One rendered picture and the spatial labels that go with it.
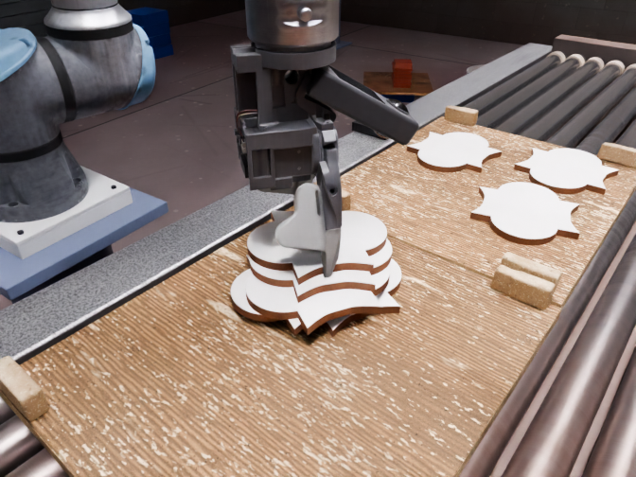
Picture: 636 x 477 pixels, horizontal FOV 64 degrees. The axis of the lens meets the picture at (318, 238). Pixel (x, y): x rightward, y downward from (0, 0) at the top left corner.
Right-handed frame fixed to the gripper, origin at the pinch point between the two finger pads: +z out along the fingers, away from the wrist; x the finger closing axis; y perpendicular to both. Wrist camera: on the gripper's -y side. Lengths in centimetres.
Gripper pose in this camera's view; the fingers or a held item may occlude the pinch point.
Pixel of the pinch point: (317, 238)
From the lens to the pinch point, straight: 54.3
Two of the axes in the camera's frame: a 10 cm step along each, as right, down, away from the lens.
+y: -9.6, 1.5, -2.3
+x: 2.7, 5.4, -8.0
